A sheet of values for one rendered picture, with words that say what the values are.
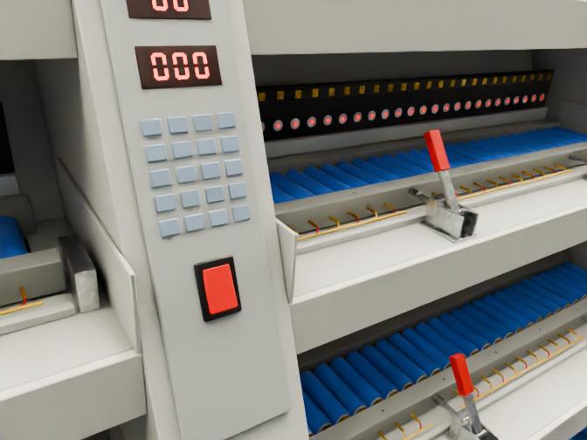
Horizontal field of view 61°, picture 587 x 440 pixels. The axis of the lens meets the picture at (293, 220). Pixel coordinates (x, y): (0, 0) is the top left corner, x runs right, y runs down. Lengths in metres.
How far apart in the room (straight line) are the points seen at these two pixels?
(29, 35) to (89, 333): 0.16
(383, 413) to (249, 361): 0.21
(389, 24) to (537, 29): 0.19
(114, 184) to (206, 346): 0.10
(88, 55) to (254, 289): 0.16
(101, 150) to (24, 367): 0.12
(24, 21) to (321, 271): 0.23
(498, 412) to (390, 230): 0.23
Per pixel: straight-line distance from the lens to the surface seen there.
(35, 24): 0.29
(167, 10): 0.30
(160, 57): 0.29
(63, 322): 0.32
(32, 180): 0.47
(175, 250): 0.28
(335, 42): 0.37
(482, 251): 0.45
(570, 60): 0.86
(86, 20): 0.29
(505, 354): 0.60
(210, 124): 0.29
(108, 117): 0.28
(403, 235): 0.43
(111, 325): 0.31
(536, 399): 0.60
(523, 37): 0.53
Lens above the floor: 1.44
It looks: 7 degrees down
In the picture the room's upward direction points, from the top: 8 degrees counter-clockwise
